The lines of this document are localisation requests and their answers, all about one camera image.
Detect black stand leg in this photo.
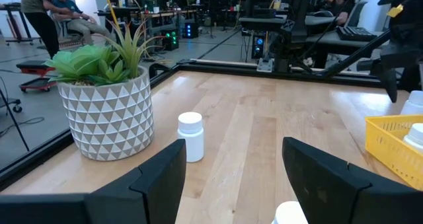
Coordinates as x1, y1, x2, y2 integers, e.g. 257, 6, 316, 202
0, 77, 30, 152

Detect yellow plastic basket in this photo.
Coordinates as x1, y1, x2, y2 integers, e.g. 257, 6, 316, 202
364, 114, 423, 191

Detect white metal bracket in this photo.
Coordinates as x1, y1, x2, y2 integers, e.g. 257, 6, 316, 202
256, 57, 275, 73

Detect succulent in white patterned pot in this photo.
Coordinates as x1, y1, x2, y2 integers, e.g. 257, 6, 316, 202
42, 19, 166, 161

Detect computer tower blue lights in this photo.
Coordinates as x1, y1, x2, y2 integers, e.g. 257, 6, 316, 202
250, 34, 266, 60
183, 21, 200, 40

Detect red rolling creeper seat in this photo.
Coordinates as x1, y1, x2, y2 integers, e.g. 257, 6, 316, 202
15, 59, 58, 93

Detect black computer keyboard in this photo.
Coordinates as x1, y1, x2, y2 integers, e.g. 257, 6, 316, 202
336, 25, 378, 42

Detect grey desk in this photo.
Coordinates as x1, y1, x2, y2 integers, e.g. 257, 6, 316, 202
305, 30, 391, 50

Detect yellow pole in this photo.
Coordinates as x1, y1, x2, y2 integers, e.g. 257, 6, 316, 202
101, 0, 120, 30

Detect computer tower green lights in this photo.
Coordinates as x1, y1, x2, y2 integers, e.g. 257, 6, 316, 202
163, 28, 180, 52

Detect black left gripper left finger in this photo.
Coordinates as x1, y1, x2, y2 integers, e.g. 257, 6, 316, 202
84, 138, 187, 224

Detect yellow tag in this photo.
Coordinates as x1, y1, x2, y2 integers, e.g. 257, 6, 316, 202
385, 4, 404, 19

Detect black floor cable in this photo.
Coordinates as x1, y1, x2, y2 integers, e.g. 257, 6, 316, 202
0, 116, 46, 138

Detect grey office chair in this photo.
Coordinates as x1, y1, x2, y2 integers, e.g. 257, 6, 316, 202
345, 1, 368, 28

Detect white pill bottle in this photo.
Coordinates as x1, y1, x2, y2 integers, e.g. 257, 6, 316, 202
271, 200, 309, 224
177, 111, 205, 163
402, 122, 423, 154
399, 90, 423, 116

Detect black diagonal frame strut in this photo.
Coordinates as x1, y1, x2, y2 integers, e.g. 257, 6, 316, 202
319, 30, 393, 79

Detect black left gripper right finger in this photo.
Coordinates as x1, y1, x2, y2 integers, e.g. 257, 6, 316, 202
282, 137, 423, 224

